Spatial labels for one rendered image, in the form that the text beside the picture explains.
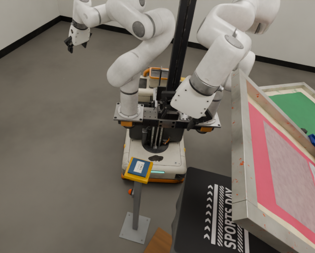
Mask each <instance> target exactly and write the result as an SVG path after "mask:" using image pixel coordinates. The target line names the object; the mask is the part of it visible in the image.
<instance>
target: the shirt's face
mask: <svg viewBox="0 0 315 253"><path fill-rule="evenodd" d="M208 182H209V183H213V184H216V185H220V186H224V187H228V188H232V178H230V177H227V176H223V175H219V174H215V173H211V172H208V171H204V170H200V169H196V168H192V167H189V168H188V174H187V180H186V187H185V193H184V199H183V205H182V211H181V217H180V223H179V229H178V235H177V241H176V250H177V251H180V252H183V253H242V252H239V251H236V250H232V249H229V248H225V247H222V246H219V245H215V244H212V243H209V242H205V241H203V234H204V222H205V210H206V198H207V186H208ZM250 249H251V253H281V252H279V251H277V250H276V249H274V248H273V247H271V246H270V245H268V244H267V243H265V242H264V241H262V240H261V239H259V238H258V237H256V236H254V235H253V234H251V233H250Z"/></svg>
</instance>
